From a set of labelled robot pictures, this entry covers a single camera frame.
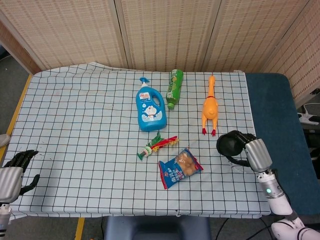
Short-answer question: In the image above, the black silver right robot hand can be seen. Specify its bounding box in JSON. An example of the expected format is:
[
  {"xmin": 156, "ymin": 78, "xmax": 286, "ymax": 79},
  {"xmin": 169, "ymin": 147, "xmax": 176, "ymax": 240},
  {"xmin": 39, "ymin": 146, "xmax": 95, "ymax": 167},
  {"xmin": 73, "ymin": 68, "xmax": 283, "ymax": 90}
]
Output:
[{"xmin": 226, "ymin": 130, "xmax": 273, "ymax": 174}]

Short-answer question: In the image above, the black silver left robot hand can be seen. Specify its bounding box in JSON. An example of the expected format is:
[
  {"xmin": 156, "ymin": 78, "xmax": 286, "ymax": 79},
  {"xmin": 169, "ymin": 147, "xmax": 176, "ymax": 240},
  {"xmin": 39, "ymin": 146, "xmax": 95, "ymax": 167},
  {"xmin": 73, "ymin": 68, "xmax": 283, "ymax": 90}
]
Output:
[{"xmin": 0, "ymin": 149, "xmax": 41, "ymax": 204}]

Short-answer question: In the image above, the white rounded object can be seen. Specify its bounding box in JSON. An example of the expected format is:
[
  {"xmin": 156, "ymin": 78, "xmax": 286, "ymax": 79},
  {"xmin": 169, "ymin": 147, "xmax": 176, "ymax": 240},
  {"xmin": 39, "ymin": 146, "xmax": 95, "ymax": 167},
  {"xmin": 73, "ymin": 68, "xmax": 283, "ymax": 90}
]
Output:
[{"xmin": 0, "ymin": 133, "xmax": 11, "ymax": 149}]

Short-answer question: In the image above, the white office chair base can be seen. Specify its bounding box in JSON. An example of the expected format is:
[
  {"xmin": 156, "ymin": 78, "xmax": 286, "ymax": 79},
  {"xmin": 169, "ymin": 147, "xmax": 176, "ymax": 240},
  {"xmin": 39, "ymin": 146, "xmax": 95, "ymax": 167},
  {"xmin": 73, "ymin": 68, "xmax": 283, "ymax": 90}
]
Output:
[{"xmin": 297, "ymin": 102, "xmax": 320, "ymax": 126}]

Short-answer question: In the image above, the orange rubber chicken toy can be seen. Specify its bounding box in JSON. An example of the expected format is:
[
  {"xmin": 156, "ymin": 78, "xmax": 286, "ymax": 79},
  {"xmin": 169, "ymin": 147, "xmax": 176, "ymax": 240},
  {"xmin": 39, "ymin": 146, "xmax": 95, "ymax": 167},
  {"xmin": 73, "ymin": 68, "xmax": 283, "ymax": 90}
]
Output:
[{"xmin": 201, "ymin": 73, "xmax": 220, "ymax": 137}]

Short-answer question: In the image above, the blue red snack bag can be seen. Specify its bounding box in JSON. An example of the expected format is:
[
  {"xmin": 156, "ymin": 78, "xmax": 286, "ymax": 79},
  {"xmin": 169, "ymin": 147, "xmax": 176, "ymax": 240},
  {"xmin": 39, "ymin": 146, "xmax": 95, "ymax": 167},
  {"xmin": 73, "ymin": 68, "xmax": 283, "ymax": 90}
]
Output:
[{"xmin": 158, "ymin": 147, "xmax": 204, "ymax": 191}]

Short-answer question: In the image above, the white black checked tablecloth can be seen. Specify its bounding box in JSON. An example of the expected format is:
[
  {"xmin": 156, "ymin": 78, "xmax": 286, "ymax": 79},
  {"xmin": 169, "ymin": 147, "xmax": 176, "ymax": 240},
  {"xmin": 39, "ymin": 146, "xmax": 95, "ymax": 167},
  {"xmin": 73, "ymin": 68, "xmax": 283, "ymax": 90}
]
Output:
[{"xmin": 4, "ymin": 61, "xmax": 272, "ymax": 221}]

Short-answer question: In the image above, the colourful feather shuttlecock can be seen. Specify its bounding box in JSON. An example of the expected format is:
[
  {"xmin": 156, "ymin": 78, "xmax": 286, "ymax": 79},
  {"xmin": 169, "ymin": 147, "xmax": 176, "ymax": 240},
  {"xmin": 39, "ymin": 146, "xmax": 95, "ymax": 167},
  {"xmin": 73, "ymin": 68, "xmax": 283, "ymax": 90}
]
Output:
[{"xmin": 136, "ymin": 131, "xmax": 180, "ymax": 160}]

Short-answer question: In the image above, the green plastic drink bottle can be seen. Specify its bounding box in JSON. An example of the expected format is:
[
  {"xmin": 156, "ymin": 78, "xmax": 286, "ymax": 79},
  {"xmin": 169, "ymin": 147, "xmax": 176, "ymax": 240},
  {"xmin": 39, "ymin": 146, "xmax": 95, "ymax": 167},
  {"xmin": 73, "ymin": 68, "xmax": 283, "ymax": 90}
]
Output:
[{"xmin": 165, "ymin": 69, "xmax": 185, "ymax": 110}]

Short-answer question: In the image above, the blue detergent bottle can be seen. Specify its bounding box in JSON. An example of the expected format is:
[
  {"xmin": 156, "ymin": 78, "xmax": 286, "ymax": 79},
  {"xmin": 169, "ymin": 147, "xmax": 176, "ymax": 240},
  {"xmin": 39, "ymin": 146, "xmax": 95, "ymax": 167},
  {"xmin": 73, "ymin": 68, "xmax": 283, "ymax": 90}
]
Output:
[{"xmin": 135, "ymin": 76, "xmax": 169, "ymax": 133}]

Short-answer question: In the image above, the blue padded chair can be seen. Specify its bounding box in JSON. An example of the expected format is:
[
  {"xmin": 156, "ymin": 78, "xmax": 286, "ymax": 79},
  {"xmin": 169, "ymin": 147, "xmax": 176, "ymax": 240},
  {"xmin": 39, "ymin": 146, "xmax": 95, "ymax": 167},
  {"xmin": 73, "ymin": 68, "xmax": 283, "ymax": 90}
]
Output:
[{"xmin": 103, "ymin": 216, "xmax": 212, "ymax": 240}]

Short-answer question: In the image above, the woven bamboo folding screen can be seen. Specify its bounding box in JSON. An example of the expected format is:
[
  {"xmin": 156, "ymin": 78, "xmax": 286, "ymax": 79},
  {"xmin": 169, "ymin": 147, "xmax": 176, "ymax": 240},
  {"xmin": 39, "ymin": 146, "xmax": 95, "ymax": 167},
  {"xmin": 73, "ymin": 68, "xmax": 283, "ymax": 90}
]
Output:
[{"xmin": 0, "ymin": 0, "xmax": 320, "ymax": 107}]

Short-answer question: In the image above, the black floor cable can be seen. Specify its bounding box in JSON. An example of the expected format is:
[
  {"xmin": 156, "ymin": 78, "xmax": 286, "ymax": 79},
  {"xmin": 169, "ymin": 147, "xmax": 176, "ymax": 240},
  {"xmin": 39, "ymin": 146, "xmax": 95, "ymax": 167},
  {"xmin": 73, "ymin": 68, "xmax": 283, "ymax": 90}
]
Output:
[{"xmin": 214, "ymin": 217, "xmax": 230, "ymax": 240}]

